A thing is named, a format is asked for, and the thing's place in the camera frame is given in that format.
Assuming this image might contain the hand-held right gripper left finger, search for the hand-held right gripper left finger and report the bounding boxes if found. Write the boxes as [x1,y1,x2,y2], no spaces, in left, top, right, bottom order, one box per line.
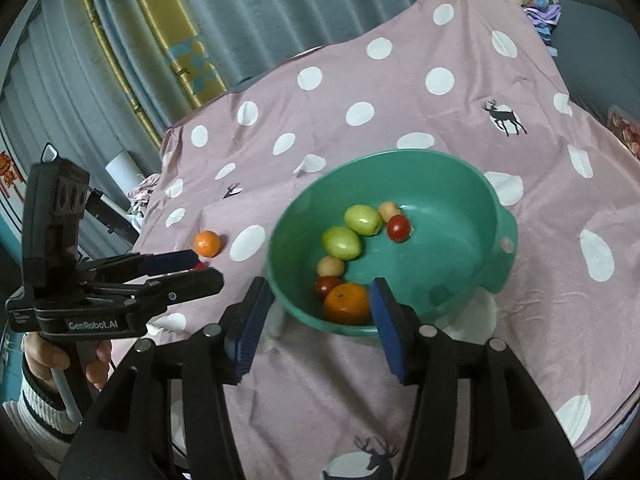
[59,276,276,480]

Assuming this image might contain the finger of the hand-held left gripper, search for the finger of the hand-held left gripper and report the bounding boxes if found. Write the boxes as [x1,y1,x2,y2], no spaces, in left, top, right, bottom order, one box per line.
[75,249,201,281]
[80,267,225,321]

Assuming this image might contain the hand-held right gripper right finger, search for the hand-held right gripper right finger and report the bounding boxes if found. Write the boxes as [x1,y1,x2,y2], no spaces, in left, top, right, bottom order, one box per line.
[369,277,585,480]

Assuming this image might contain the orange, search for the orange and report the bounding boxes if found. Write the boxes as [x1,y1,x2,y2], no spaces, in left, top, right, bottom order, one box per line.
[194,230,222,258]
[323,282,373,326]

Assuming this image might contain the green mango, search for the green mango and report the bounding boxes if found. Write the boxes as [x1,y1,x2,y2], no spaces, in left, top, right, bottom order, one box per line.
[343,204,384,237]
[321,226,363,262]

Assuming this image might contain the green plastic basin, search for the green plastic basin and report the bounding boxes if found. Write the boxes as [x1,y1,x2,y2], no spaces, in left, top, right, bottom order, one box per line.
[265,149,518,337]

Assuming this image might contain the person's left forearm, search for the person's left forearm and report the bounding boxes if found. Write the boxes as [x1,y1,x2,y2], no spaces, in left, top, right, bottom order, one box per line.
[0,365,83,461]

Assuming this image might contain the person's left hand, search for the person's left hand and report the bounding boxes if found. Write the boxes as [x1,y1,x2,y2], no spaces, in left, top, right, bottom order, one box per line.
[22,332,113,392]

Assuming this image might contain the black stand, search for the black stand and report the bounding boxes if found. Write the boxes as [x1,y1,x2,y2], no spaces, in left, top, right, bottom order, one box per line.
[87,189,141,242]

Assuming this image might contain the white cup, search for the white cup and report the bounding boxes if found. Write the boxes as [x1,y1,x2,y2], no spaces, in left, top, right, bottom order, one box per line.
[106,151,143,186]

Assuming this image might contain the pink polka dot cloth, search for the pink polka dot cloth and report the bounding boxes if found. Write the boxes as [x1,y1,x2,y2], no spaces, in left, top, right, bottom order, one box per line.
[115,0,640,480]

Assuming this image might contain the yellow patterned curtain panel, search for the yellow patterned curtain panel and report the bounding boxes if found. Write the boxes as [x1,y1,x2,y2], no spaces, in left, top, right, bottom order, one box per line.
[75,0,231,136]

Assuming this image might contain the red patterned snack packet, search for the red patterned snack packet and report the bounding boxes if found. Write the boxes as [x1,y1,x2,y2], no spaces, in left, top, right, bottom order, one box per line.
[606,105,640,161]

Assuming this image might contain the pile of folded clothes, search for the pile of folded clothes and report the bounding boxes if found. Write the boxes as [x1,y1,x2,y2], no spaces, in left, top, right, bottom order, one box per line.
[522,4,562,43]

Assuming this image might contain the grey sofa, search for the grey sofa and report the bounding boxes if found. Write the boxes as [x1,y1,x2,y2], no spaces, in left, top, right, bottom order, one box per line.
[547,0,640,126]

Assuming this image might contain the red wall decoration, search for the red wall decoration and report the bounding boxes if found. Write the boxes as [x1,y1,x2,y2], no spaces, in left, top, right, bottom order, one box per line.
[0,150,23,201]

